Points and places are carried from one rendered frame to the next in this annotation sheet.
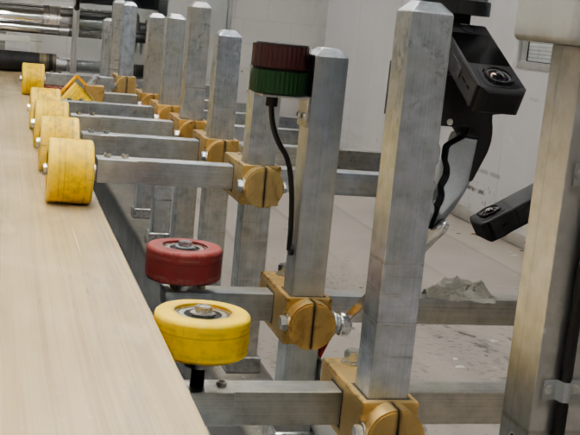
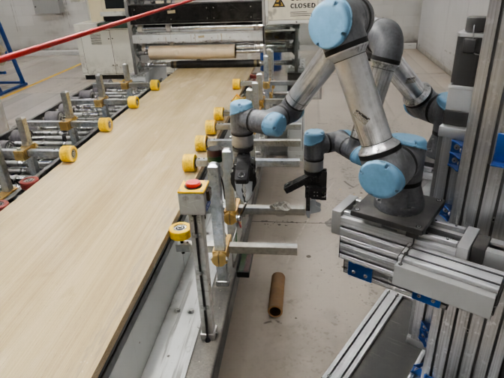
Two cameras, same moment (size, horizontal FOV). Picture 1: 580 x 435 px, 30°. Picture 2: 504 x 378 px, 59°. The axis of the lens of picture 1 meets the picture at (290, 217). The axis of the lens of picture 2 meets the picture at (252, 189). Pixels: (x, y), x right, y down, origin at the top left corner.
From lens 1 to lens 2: 0.97 m
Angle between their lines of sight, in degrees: 27
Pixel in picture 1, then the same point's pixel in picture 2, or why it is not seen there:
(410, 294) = (220, 228)
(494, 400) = (254, 248)
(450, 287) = (277, 205)
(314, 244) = (229, 198)
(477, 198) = not seen: hidden behind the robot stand
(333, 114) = (229, 166)
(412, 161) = (214, 199)
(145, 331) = (162, 234)
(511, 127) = not seen: hidden behind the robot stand
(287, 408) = not seen: hidden behind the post
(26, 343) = (134, 238)
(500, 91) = (239, 179)
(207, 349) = (177, 238)
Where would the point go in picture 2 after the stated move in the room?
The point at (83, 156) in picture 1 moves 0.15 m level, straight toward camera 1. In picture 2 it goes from (190, 160) to (179, 175)
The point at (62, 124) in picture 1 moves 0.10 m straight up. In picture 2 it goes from (200, 139) to (198, 119)
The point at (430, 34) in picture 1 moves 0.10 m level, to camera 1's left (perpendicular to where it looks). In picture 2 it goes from (212, 172) to (184, 168)
